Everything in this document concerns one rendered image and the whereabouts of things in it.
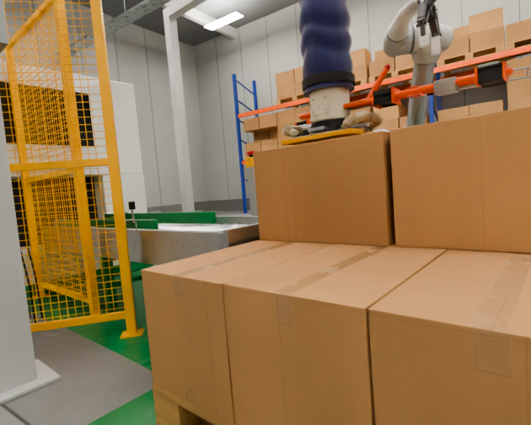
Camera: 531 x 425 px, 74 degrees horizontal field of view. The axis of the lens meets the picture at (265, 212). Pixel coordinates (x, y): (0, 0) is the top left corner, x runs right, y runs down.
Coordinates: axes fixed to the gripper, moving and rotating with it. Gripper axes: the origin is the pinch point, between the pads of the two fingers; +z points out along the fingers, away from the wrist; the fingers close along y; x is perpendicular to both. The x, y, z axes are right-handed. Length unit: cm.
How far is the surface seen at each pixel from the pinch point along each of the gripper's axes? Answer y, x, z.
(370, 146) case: 20.8, -15.2, 33.5
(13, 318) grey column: 102, -143, 92
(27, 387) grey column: 101, -138, 122
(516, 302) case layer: 65, 30, 69
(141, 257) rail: 37, -150, 79
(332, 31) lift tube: 8.2, -34.0, -15.0
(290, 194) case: 21, -51, 49
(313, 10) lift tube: 12.0, -40.0, -24.3
